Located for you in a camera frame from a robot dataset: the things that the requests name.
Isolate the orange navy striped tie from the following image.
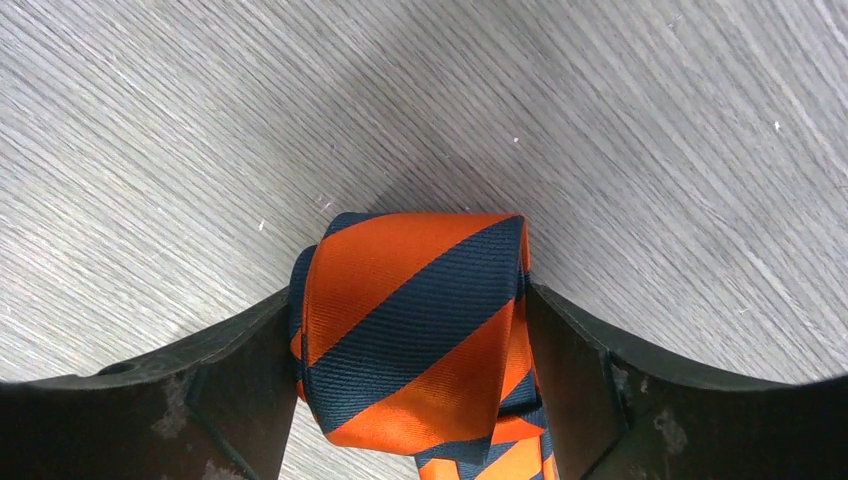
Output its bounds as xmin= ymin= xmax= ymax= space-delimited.
xmin=289 ymin=213 xmax=555 ymax=479

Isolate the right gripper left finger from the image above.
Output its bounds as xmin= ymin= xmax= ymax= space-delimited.
xmin=1 ymin=291 xmax=297 ymax=479

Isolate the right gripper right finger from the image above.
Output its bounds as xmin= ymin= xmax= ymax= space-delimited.
xmin=527 ymin=284 xmax=847 ymax=479

